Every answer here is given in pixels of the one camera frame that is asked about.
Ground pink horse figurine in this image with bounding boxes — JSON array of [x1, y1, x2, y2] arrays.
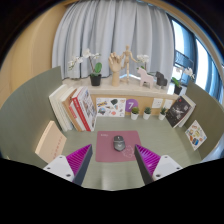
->
[[136, 66, 155, 90]]

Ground purple round number sign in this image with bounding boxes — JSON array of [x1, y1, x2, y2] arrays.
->
[[125, 98, 139, 113]]

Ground white wall socket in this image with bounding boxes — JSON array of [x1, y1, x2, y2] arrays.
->
[[151, 97, 164, 109], [162, 98, 174, 110]]

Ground thick white book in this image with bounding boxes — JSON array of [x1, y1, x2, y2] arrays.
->
[[48, 83, 76, 132]]

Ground white orchid flower stem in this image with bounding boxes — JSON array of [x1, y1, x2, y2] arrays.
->
[[135, 54, 151, 71]]

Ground white orchid in black pot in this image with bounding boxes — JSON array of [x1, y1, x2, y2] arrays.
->
[[67, 48, 104, 87], [170, 65, 195, 96]]

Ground wooden jointed mannequin figure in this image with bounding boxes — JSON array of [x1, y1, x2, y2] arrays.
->
[[120, 44, 138, 84]]

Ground red and white photo magazine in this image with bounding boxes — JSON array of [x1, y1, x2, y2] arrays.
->
[[68, 86, 98, 132]]

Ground wooden hand model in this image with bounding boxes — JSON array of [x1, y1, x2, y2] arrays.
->
[[108, 51, 125, 87]]

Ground white sticker sheet poster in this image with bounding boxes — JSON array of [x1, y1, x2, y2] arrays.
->
[[95, 97, 127, 118]]

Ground black horse figurine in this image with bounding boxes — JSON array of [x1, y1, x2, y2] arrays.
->
[[155, 70, 169, 89]]

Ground dark grey computer mouse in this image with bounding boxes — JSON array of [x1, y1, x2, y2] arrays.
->
[[112, 134, 126, 152]]

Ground colourful sticker card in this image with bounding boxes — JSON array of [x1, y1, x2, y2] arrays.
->
[[184, 119, 208, 151]]

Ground brown cover book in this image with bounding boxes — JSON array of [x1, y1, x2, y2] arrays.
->
[[61, 87, 84, 132]]

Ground large green partition panel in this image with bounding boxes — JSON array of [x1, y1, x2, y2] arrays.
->
[[0, 65, 64, 168]]

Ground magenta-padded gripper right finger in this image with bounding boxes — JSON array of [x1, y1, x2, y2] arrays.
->
[[133, 143, 183, 186]]

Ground grey pleated curtain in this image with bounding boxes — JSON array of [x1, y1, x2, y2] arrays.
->
[[51, 0, 176, 81]]

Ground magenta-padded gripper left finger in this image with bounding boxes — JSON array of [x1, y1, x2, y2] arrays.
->
[[43, 143, 94, 187]]

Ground black cover book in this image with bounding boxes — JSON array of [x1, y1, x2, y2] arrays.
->
[[165, 95, 193, 129]]

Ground wooden desk back ledge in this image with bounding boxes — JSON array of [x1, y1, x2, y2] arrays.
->
[[62, 77, 188, 118]]

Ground window with dark frame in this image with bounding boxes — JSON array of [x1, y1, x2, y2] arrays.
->
[[169, 18, 224, 104]]

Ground dusky pink mouse pad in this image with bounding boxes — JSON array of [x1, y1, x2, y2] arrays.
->
[[95, 130, 142, 163]]

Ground small green partition panel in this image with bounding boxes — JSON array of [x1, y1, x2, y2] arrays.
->
[[184, 79, 224, 161]]

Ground succulent in white pot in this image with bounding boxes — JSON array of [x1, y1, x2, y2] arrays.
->
[[130, 106, 140, 121], [142, 106, 152, 121], [158, 106, 167, 121]]

